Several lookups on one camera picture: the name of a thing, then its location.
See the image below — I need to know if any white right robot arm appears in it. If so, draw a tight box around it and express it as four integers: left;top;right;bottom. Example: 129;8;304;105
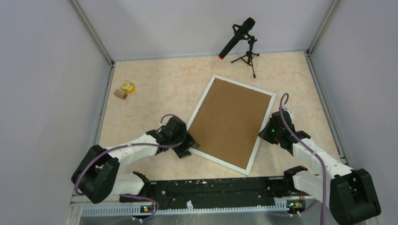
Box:
259;109;382;225

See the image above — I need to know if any yellow toy cube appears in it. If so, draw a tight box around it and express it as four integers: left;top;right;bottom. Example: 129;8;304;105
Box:
121;81;136;94

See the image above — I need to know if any black mini tripod stand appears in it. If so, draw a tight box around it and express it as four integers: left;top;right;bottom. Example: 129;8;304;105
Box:
231;35;260;79

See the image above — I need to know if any white toothed cable channel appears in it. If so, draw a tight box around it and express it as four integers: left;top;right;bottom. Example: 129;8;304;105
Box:
81;199;289;217

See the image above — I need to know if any white picture frame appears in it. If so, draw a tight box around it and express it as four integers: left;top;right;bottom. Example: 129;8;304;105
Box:
183;72;279;179

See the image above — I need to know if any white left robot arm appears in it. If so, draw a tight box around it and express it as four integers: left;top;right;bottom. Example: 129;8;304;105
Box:
71;114;199;204

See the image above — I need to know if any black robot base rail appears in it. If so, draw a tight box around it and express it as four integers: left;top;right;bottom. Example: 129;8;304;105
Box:
134;172;306;211

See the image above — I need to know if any black shotgun microphone orange tip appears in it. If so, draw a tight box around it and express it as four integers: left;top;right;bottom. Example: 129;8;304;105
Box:
218;17;256;60

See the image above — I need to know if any small brown cardboard block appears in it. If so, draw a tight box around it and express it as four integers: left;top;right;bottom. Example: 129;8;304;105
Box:
113;89;128;100

